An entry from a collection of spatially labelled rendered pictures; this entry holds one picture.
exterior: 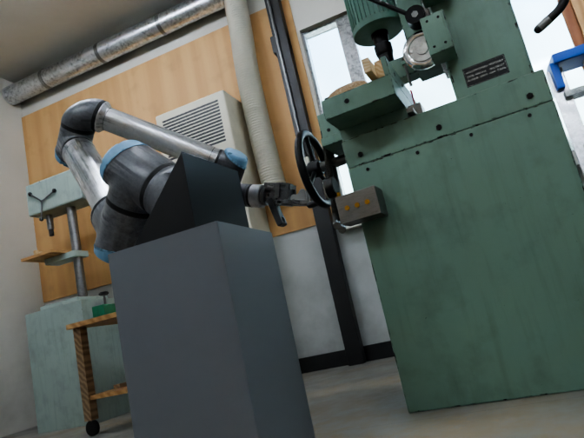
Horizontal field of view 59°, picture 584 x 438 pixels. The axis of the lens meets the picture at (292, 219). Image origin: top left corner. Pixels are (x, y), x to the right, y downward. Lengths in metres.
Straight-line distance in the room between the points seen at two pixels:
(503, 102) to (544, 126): 0.12
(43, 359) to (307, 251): 1.70
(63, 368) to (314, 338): 1.49
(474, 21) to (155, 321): 1.24
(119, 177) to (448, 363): 1.00
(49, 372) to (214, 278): 2.44
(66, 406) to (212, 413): 2.31
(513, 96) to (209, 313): 0.97
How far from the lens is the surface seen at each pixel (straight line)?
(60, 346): 3.40
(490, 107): 1.51
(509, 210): 1.45
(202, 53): 3.87
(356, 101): 1.48
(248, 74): 3.43
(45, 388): 3.50
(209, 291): 1.12
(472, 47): 1.69
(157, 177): 1.32
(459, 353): 1.47
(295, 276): 3.23
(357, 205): 1.44
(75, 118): 1.96
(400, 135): 1.53
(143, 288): 1.21
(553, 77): 2.52
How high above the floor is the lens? 0.30
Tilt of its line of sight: 11 degrees up
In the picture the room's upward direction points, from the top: 13 degrees counter-clockwise
